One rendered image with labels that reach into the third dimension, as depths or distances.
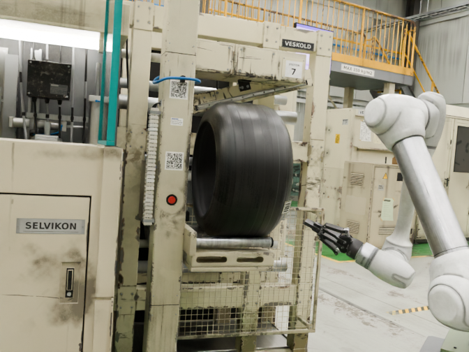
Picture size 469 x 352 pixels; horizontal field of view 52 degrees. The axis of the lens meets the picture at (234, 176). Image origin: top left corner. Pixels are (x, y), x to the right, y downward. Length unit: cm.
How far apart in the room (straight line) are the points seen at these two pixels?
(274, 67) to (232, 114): 54
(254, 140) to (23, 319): 106
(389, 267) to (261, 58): 115
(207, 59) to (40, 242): 137
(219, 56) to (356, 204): 466
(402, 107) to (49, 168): 106
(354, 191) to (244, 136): 495
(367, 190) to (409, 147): 499
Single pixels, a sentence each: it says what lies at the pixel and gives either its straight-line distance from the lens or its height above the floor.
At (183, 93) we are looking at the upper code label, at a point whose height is 149.
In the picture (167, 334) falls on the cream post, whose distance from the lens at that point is 214.
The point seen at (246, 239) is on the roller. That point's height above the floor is 91.
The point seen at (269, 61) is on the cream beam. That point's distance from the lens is 242.
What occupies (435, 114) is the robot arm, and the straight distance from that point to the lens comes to 175.
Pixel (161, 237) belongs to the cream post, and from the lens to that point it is 202.
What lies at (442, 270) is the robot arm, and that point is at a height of 99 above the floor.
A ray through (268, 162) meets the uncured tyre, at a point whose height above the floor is 124.
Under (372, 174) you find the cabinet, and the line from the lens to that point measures 652.
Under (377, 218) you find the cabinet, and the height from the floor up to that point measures 52.
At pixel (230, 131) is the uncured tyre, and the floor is 135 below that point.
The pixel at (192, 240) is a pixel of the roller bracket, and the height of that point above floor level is 92.
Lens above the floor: 128
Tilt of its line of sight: 3 degrees down
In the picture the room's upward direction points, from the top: 4 degrees clockwise
